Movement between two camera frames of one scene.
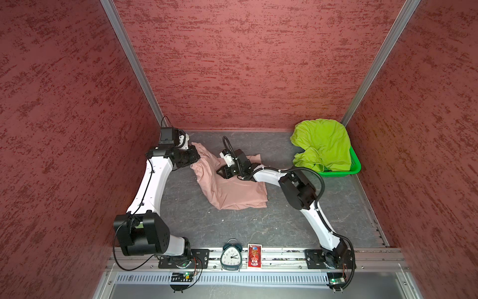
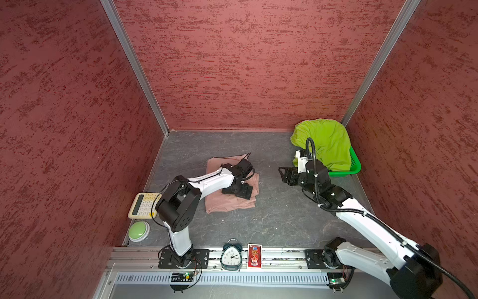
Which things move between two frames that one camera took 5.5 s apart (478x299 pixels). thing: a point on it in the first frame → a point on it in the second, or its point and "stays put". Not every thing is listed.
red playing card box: x=254 y=256 stays put
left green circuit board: x=185 y=276 stays put
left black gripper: x=194 y=157 → x=242 y=194
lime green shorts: x=326 y=143 stays put
